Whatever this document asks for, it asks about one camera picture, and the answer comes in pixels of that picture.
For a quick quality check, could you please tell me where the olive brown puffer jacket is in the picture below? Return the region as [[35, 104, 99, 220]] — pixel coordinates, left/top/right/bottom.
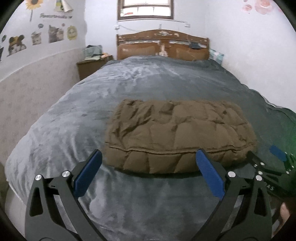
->
[[104, 99, 258, 174]]

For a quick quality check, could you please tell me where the pink flower wall sticker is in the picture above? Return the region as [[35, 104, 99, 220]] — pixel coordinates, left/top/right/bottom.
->
[[242, 0, 274, 15]]

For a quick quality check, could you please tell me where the lettering wall sticker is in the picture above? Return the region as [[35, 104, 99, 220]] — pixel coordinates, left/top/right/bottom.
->
[[39, 13, 73, 19]]

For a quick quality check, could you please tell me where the yellow mane cat sticker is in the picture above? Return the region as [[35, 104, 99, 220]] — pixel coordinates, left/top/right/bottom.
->
[[67, 25, 78, 40]]

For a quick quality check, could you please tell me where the hat cat wall sticker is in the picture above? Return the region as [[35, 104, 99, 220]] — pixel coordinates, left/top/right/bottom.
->
[[7, 35, 26, 57]]

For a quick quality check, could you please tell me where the checkered pillow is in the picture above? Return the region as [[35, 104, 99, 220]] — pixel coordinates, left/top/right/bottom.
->
[[209, 49, 224, 64]]

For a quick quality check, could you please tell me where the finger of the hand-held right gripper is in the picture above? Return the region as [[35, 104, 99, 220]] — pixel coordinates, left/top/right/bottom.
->
[[247, 151, 267, 173], [269, 145, 290, 162]]

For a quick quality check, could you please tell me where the pale green bag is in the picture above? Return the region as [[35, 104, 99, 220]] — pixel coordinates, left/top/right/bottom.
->
[[83, 45, 102, 60]]

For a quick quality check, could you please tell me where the person's right hand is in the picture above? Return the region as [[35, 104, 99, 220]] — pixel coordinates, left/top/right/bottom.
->
[[279, 201, 291, 230]]

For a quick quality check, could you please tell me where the window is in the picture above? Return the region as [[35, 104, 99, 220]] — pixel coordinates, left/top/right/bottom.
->
[[117, 0, 174, 21]]

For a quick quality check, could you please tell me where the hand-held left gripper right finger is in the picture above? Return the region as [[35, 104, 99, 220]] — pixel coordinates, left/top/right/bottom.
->
[[194, 148, 273, 241]]

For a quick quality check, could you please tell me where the wooden headboard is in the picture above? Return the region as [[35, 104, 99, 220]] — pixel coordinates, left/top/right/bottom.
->
[[116, 30, 210, 62]]

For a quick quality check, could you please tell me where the grey cats wall sticker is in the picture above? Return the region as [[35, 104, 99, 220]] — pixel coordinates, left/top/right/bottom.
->
[[48, 24, 65, 44]]

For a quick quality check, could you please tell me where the grey plush blanket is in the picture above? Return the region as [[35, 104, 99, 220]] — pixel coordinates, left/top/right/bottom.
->
[[5, 55, 296, 241]]

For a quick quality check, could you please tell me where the wooden nightstand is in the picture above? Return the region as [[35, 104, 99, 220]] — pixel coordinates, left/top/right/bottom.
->
[[77, 55, 114, 81]]

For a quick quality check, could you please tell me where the white bed base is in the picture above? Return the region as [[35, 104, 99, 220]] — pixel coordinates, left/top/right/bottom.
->
[[5, 185, 26, 237]]

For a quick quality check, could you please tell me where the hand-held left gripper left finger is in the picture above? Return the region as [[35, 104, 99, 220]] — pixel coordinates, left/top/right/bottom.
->
[[24, 149, 103, 241]]

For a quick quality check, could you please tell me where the small tabby cat sticker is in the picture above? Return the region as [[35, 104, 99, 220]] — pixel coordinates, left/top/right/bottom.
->
[[31, 31, 42, 45]]

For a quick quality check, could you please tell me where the sunflower wall sticker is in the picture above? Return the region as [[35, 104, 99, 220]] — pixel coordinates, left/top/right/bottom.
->
[[25, 0, 44, 22]]

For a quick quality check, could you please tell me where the paper wall decoration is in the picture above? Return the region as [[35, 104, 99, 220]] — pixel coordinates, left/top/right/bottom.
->
[[54, 0, 73, 12]]

